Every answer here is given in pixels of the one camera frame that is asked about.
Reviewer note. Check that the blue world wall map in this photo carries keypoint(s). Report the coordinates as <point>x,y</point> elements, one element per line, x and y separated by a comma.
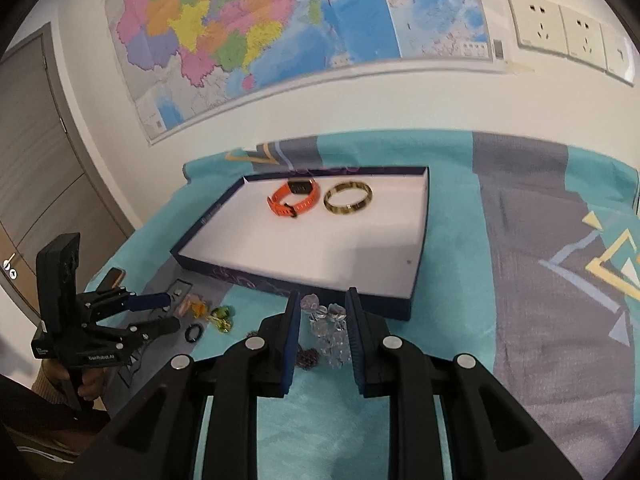
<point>435,10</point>

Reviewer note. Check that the dark blue box tray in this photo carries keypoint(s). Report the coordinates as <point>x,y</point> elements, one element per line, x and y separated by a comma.
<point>320,240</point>

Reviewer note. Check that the white wall socket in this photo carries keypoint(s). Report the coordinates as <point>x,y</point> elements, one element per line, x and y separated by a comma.
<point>537,22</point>
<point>582,35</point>
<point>619,55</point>

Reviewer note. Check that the orange smart watch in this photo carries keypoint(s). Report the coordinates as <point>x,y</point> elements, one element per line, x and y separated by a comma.
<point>285,200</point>

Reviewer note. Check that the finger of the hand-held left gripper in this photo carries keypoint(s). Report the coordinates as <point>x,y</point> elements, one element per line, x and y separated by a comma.
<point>160,326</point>
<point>150,301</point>

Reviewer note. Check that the colourful country wall map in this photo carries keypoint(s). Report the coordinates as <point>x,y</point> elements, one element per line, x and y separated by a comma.
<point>225,35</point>

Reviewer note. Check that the pink stone pendant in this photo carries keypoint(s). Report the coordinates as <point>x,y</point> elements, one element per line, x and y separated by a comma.
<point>186,306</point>

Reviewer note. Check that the amber gemstone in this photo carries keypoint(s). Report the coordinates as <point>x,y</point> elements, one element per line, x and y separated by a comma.
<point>200,309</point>

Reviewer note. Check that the gold bangle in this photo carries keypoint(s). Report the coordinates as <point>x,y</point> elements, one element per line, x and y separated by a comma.
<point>330,206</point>

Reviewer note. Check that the person's left hand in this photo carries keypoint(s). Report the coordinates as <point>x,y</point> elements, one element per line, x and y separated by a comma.
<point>93,385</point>

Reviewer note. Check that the tape strip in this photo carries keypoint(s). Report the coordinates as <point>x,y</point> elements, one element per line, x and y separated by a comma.
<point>517,66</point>

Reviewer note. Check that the teal and grey printed blanket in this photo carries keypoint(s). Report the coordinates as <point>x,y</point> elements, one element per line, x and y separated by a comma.
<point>525,270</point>

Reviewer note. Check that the grey door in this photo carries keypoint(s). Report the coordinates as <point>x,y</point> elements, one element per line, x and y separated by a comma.
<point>35,160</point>

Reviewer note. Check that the green gemstone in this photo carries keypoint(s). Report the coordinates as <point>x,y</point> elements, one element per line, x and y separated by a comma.
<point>222,319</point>

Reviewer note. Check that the small dark box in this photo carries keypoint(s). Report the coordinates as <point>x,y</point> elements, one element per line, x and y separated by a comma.
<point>114,278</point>

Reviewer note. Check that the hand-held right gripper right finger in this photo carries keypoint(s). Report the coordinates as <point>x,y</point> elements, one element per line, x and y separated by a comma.
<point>354,340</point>

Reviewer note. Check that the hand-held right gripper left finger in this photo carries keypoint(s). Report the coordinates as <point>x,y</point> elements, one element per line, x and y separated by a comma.
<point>294,340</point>

